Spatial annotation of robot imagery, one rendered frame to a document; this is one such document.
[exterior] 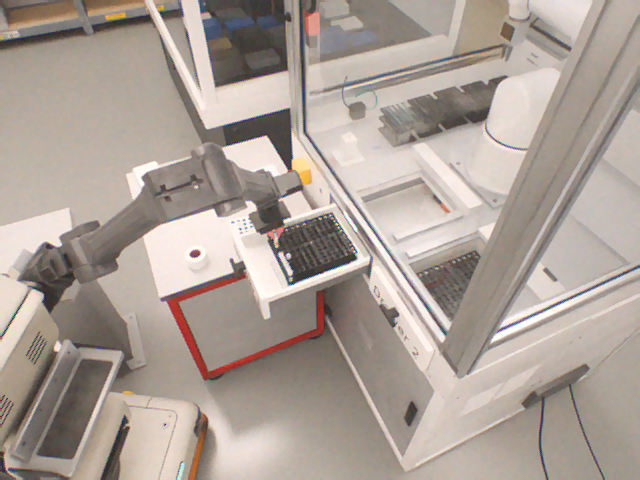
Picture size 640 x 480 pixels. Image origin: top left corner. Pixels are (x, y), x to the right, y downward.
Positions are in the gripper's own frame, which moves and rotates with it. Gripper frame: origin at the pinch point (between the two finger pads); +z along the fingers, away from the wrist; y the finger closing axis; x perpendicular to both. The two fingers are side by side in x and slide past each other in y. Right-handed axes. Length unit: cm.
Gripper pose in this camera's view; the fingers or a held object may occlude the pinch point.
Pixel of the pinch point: (275, 235)
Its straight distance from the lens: 130.6
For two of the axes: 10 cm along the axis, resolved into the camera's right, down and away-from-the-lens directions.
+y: 9.0, -3.9, 1.9
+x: -4.2, -6.9, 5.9
